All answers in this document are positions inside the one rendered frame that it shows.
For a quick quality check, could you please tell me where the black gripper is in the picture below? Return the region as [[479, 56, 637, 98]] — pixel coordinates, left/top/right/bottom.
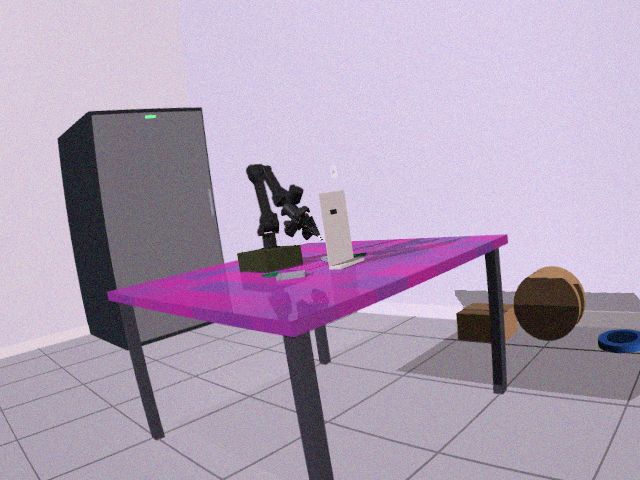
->
[[289, 206, 320, 240]]

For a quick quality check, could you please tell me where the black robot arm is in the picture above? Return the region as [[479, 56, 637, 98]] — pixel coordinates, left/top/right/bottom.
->
[[246, 164, 304, 249]]

